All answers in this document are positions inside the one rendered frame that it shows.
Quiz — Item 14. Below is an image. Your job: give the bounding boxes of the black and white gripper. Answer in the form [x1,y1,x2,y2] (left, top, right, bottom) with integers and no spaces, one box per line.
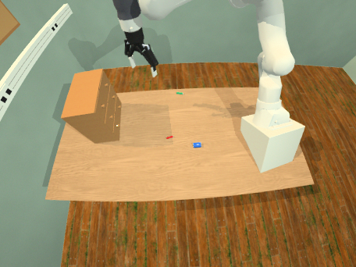
[124,28,158,77]

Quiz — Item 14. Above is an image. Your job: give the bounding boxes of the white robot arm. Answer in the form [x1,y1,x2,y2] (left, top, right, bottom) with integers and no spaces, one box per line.
[112,0,295,130]

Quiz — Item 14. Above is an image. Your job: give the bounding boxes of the brown wooden drawer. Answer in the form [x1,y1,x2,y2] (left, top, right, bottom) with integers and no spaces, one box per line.
[108,84,116,110]
[105,103,114,131]
[99,71,110,100]
[95,91,107,122]
[113,114,120,138]
[115,95,121,119]

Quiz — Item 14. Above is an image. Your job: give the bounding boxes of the blue rectangular block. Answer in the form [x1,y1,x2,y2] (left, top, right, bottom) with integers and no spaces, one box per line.
[193,142,201,148]

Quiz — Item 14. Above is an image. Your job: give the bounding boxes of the brown wooden chest of drawers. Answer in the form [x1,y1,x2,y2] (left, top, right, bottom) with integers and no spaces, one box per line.
[61,69,119,144]

